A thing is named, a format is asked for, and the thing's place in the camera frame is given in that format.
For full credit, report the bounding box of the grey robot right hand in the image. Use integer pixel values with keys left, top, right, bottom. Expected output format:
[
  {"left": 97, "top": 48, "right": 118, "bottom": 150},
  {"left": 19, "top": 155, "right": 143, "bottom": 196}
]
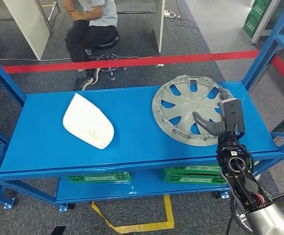
[{"left": 192, "top": 87, "right": 233, "bottom": 138}]

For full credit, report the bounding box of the silver wheel hubcap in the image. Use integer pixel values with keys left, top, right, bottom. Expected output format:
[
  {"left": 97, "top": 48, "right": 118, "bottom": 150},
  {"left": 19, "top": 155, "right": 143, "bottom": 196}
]
[{"left": 152, "top": 75, "right": 233, "bottom": 147}]

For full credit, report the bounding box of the white mirror cover part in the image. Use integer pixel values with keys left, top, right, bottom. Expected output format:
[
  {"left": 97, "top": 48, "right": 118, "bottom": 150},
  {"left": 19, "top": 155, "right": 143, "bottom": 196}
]
[{"left": 63, "top": 93, "right": 115, "bottom": 150}]

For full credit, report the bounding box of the green plastic crate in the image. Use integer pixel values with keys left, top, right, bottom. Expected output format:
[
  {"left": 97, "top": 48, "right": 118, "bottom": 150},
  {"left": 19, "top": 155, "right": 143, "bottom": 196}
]
[
  {"left": 163, "top": 175, "right": 227, "bottom": 187},
  {"left": 163, "top": 165, "right": 221, "bottom": 178},
  {"left": 67, "top": 172, "right": 133, "bottom": 184}
]

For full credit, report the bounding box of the yellow floor tape outline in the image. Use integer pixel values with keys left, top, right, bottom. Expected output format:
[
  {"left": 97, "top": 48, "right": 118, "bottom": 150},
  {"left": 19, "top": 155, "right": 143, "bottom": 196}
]
[{"left": 91, "top": 194, "right": 175, "bottom": 235}]

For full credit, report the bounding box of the green crate stack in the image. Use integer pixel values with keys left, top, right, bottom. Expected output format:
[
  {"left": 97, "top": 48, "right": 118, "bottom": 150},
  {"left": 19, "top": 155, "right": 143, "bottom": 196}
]
[{"left": 242, "top": 0, "right": 272, "bottom": 39}]

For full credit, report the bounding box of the black round stool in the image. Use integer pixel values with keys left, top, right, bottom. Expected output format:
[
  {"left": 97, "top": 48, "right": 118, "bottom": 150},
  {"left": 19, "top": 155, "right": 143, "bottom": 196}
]
[{"left": 85, "top": 30, "right": 128, "bottom": 81}]

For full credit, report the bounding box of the person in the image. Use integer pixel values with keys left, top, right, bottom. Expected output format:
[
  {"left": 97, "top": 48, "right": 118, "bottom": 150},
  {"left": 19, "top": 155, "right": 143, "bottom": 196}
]
[{"left": 63, "top": 0, "right": 119, "bottom": 92}]

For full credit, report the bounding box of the black flat object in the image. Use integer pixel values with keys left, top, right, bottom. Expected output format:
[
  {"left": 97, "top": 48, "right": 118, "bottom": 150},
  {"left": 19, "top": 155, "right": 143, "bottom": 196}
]
[{"left": 51, "top": 226, "right": 67, "bottom": 235}]

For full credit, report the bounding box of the white panel table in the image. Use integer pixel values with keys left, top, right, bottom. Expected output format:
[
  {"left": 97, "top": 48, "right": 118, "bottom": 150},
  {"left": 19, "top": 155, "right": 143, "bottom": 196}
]
[{"left": 2, "top": 0, "right": 165, "bottom": 61}]

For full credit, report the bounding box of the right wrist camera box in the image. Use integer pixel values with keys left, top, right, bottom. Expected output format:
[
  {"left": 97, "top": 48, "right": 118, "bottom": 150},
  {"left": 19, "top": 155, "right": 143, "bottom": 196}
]
[{"left": 220, "top": 98, "right": 245, "bottom": 136}]

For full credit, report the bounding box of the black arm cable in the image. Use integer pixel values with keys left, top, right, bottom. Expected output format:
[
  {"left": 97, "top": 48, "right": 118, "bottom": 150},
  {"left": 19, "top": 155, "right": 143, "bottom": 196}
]
[{"left": 227, "top": 198, "right": 238, "bottom": 235}]

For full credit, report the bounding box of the black floor cable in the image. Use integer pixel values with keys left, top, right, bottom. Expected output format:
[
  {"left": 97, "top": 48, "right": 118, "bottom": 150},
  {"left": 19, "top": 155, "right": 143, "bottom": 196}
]
[{"left": 170, "top": 0, "right": 200, "bottom": 36}]

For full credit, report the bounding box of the white metal frame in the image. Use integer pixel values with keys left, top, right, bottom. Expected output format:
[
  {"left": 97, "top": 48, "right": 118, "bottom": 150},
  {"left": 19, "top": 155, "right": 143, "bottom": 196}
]
[{"left": 251, "top": 0, "right": 283, "bottom": 45}]

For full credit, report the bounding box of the steel frame table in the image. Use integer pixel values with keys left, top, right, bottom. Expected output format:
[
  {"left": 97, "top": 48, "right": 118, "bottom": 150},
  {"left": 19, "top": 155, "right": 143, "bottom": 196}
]
[{"left": 34, "top": 0, "right": 60, "bottom": 35}]

